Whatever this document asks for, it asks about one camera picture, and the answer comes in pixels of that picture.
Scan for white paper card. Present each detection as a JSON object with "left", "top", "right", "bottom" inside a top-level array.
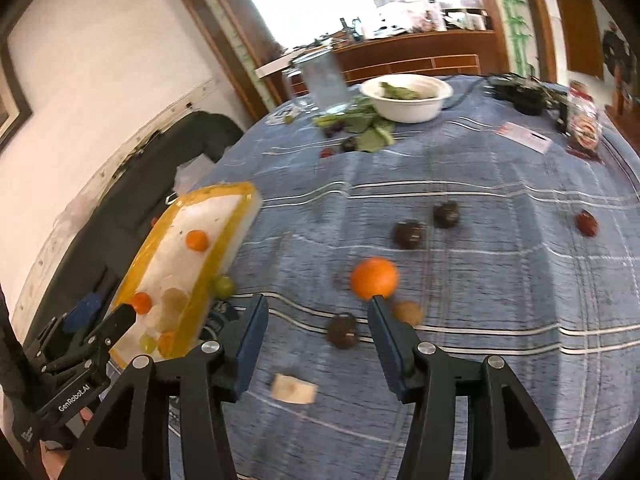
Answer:
[{"left": 496, "top": 122, "right": 552, "bottom": 155}]

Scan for green leafy vegetable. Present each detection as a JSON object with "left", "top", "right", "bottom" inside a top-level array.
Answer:
[{"left": 312, "top": 98, "right": 396, "bottom": 153}]

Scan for white bowl with greens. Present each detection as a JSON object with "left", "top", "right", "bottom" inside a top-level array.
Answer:
[{"left": 359, "top": 74, "right": 454, "bottom": 124}]

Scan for clear snack jar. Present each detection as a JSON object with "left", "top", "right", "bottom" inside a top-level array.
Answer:
[{"left": 567, "top": 80, "right": 602, "bottom": 154}]

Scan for brown kiwi fruit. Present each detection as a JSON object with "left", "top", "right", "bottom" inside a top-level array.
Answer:
[{"left": 393, "top": 300, "right": 424, "bottom": 326}]

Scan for pale apple chunk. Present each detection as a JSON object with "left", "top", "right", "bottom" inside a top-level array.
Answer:
[{"left": 160, "top": 287, "right": 189, "bottom": 318}]

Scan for small pale chunk front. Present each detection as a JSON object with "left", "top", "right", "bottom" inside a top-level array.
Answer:
[{"left": 270, "top": 374, "right": 318, "bottom": 405}]

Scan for dark plum by greens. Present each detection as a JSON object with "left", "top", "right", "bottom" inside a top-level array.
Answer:
[{"left": 341, "top": 136, "right": 358, "bottom": 153}]

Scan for plastic bags on sofa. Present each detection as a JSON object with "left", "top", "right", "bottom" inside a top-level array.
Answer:
[{"left": 165, "top": 154, "right": 215, "bottom": 206}]

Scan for brown wooden door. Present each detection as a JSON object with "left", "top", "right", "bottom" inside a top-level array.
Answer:
[{"left": 556, "top": 0, "right": 603, "bottom": 79}]

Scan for blue plaid tablecloth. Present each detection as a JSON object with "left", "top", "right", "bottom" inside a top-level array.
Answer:
[{"left": 205, "top": 87, "right": 639, "bottom": 479}]

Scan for black charger with cables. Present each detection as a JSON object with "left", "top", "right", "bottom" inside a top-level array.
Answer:
[{"left": 439, "top": 72, "right": 569, "bottom": 117}]

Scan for red date on cloth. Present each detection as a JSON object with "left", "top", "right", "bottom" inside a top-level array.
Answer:
[{"left": 575, "top": 209, "right": 599, "bottom": 237}]

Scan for dark passion fruit back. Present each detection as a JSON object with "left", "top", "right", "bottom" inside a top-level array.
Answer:
[{"left": 433, "top": 200, "right": 460, "bottom": 229}]

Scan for dark plum under leaf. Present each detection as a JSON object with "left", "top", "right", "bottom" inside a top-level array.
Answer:
[{"left": 322, "top": 120, "right": 345, "bottom": 139}]

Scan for black sofa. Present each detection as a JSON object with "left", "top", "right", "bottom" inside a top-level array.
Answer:
[{"left": 23, "top": 112, "right": 243, "bottom": 358}]

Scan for dark jacket on newel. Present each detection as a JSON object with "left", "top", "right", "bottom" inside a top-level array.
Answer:
[{"left": 602, "top": 21, "right": 632, "bottom": 82}]

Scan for wooden sideboard counter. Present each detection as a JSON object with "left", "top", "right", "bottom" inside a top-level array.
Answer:
[{"left": 254, "top": 28, "right": 501, "bottom": 99}]

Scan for large orange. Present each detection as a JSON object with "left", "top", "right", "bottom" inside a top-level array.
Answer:
[{"left": 184, "top": 230, "right": 209, "bottom": 252}]

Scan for dark passion fruit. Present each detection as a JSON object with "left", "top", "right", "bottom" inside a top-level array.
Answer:
[
  {"left": 392, "top": 220, "right": 423, "bottom": 250},
  {"left": 433, "top": 200, "right": 460, "bottom": 229},
  {"left": 326, "top": 313, "right": 359, "bottom": 350}
]

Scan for small orange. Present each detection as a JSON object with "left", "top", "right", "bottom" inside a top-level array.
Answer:
[{"left": 157, "top": 330, "right": 176, "bottom": 360}]

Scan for dark passion fruit front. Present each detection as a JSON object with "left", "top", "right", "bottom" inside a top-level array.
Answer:
[{"left": 326, "top": 313, "right": 359, "bottom": 350}]

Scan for yellow-rimmed white foam tray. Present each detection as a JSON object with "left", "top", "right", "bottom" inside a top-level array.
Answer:
[{"left": 110, "top": 182, "right": 262, "bottom": 368}]

